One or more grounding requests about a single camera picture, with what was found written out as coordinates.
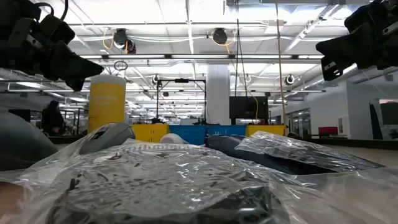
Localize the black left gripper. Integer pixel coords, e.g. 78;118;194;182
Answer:
0;18;105;93

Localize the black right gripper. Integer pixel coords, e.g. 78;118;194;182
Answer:
316;15;398;82

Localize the large grey rounded toiletry tube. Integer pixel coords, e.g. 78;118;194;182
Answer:
0;111;59;172

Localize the crinkled clear plastic bag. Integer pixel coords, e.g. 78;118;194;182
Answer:
234;130;385;174

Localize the white round toiletry bottle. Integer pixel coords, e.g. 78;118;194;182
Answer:
160;133;189;145

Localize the clear bag with black item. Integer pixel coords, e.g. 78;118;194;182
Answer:
0;138;398;224

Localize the dark blue toiletry tube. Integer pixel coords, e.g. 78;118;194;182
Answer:
205;134;338;175

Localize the person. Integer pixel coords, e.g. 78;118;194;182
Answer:
41;100;66;137

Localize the black desk monitor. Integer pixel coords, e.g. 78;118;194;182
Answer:
8;108;31;123

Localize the dark leaning panel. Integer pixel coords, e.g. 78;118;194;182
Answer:
369;102;384;140

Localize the yellow plastic basket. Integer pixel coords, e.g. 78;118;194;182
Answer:
245;124;286;137
131;123;170;143

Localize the black hanging monitor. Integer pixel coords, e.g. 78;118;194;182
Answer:
229;95;269;119

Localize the white building pillar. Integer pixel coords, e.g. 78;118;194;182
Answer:
206;63;231;125

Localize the long ceiling light bar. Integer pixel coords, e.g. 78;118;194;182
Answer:
79;54;326;60

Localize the blue plastic basket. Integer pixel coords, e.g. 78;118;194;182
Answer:
169;124;208;146
206;124;248;138

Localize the black coiled cable loop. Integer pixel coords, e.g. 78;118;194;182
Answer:
113;60;129;72

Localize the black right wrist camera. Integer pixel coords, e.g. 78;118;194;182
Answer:
344;3;376;34

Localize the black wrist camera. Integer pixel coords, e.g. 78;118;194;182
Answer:
344;3;376;34
39;14;75;44

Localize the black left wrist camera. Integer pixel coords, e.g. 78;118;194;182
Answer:
39;14;75;44

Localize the yellow hanging cord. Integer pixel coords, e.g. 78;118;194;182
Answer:
275;0;287;125

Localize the black left camera cable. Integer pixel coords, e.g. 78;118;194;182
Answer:
32;0;69;21

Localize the dark wall screen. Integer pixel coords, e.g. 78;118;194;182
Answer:
379;98;398;125

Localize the black table edge rail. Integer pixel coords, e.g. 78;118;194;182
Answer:
46;132;398;150

